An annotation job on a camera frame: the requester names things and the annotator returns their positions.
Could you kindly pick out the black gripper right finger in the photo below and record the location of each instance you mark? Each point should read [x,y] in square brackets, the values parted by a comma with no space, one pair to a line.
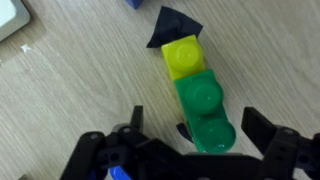
[258,128]

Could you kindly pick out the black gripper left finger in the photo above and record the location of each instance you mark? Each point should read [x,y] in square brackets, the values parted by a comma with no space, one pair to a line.
[137,117]

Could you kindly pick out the green building block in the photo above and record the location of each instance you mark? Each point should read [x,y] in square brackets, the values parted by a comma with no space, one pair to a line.
[203,106]

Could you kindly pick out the short blue building block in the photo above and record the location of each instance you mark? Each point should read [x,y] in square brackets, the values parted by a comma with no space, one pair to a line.
[117,173]

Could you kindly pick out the yellow building block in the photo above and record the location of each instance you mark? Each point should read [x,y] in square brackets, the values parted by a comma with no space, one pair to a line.
[184,57]

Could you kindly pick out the black cloth scrap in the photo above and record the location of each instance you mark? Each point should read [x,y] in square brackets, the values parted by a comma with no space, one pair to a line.
[173,25]

